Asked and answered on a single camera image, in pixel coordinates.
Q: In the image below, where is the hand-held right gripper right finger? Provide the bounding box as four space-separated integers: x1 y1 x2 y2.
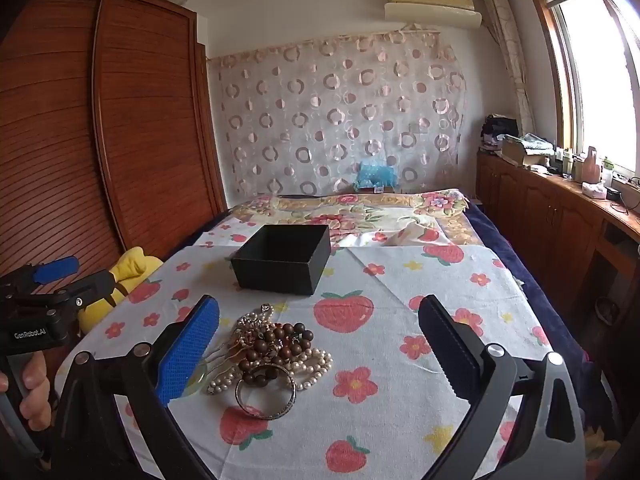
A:
417 295 586 480

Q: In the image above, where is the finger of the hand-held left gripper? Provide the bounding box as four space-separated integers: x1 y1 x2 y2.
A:
50 270 115 311
0 256 81 298

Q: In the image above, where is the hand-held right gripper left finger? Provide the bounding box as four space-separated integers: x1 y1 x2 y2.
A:
52 294 221 480

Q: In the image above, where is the pale green bangle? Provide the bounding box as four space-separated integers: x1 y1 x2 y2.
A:
182 359 213 398

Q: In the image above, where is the sparkly crystal necklace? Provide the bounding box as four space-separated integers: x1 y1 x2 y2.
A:
231 303 277 347

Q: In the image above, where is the dark wooden bead bracelet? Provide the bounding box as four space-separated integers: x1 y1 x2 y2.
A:
237 322 315 387

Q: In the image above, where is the silver bangle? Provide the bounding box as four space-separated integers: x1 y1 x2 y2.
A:
235 363 299 421

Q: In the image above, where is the black box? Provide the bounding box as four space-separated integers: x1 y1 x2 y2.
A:
230 224 332 296

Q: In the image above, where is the white pearl necklace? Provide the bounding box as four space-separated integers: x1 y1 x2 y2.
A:
206 347 334 397

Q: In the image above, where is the person's left hand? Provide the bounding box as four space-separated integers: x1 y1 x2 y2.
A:
0 350 52 420

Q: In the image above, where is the yellow plush toy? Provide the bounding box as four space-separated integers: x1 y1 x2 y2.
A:
79 247 164 334

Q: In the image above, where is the strawberry print cloth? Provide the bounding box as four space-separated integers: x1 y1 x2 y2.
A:
55 242 553 480

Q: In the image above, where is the navy bedsheet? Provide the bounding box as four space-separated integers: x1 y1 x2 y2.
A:
464 199 608 411

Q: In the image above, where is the white flower print bedsheet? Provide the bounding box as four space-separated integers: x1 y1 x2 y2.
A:
192 207 493 263

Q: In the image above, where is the wooden wardrobe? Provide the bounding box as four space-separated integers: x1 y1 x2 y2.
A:
0 0 227 286

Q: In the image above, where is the floral blanket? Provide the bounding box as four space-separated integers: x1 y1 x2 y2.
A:
227 189 472 250

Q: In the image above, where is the long wooden cabinet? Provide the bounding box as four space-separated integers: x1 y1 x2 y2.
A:
475 151 640 313

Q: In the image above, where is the blue plastic bag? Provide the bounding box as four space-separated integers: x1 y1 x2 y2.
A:
351 161 402 192

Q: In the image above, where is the cardboard box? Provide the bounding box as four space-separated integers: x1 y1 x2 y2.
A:
501 135 537 167

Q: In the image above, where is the stack of dark clothes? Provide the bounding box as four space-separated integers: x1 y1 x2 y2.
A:
480 116 519 154

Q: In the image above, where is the pink bottle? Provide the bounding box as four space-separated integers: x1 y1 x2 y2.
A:
582 146 604 184

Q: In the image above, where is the patterned window curtain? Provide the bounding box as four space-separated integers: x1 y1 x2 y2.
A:
480 0 537 137

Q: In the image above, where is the circle pattern wall cloth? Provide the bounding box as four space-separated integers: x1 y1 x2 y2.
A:
207 29 469 199

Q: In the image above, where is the wooden frame window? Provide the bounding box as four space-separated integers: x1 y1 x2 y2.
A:
522 0 640 183

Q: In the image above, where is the wall air conditioner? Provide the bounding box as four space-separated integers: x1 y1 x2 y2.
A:
383 0 484 30

